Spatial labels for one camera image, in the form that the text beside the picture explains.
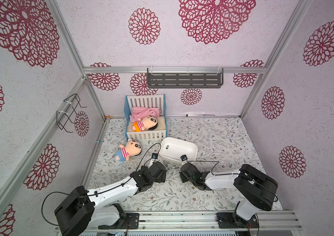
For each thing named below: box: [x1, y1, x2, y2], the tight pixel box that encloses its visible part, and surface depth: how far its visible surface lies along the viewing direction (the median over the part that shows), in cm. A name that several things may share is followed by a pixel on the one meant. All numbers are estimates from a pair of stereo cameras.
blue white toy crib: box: [123, 93, 168, 142], surface depth 108 cm
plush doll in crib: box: [132, 115, 158, 132], surface depth 102 cm
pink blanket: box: [129, 106, 162, 123], surface depth 111 cm
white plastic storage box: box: [158, 137, 198, 163], surface depth 102 cm
